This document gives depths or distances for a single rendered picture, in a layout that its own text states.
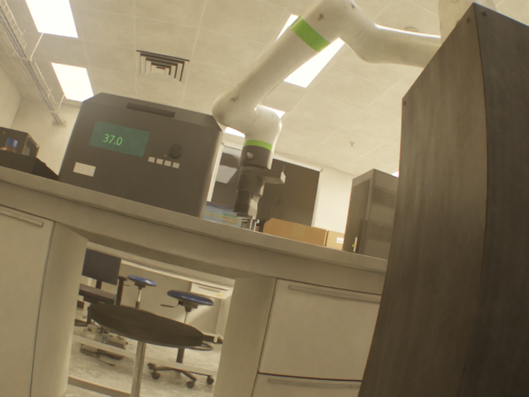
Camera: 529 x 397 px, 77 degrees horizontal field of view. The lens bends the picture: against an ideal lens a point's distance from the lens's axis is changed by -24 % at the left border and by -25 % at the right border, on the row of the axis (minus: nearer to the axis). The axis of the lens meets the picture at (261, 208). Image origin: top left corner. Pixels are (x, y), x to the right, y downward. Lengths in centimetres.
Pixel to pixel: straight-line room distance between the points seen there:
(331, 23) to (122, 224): 72
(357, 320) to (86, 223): 74
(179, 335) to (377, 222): 262
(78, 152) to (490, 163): 94
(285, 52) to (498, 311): 87
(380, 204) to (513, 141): 310
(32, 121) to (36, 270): 544
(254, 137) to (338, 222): 507
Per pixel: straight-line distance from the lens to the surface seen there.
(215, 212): 309
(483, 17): 56
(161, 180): 106
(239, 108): 117
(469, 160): 48
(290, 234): 165
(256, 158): 121
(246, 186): 120
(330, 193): 627
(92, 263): 415
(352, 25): 109
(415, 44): 106
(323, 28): 107
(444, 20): 82
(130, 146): 108
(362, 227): 308
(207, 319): 572
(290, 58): 110
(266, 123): 124
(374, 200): 350
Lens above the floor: 75
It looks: 12 degrees up
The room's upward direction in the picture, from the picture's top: 11 degrees clockwise
